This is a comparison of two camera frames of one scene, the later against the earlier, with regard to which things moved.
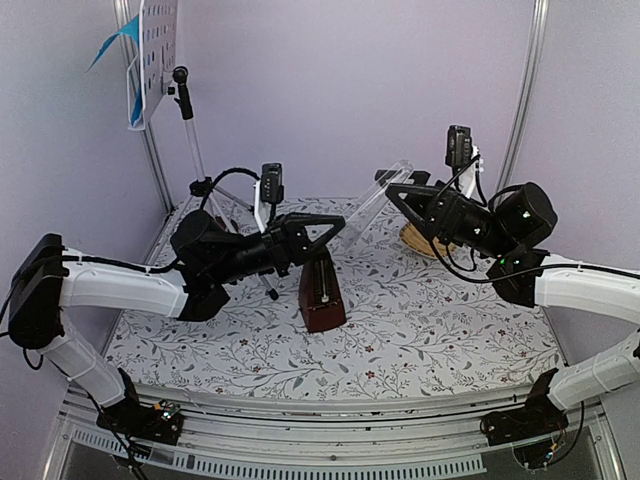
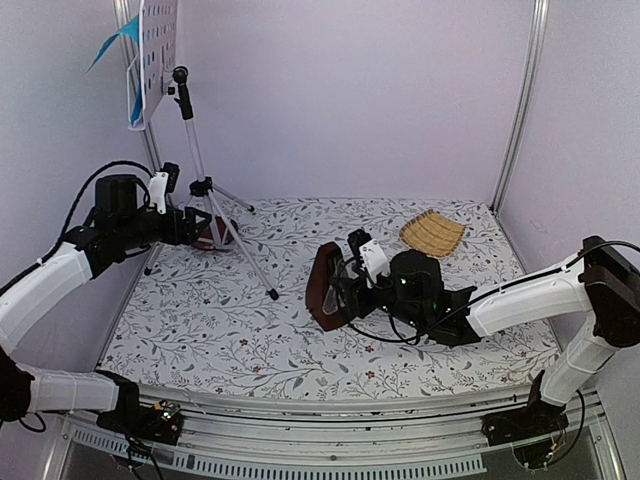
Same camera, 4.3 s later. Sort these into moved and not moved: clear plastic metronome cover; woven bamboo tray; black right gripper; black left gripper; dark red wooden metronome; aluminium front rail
Moved: clear plastic metronome cover; black right gripper; black left gripper; dark red wooden metronome
Not moved: woven bamboo tray; aluminium front rail
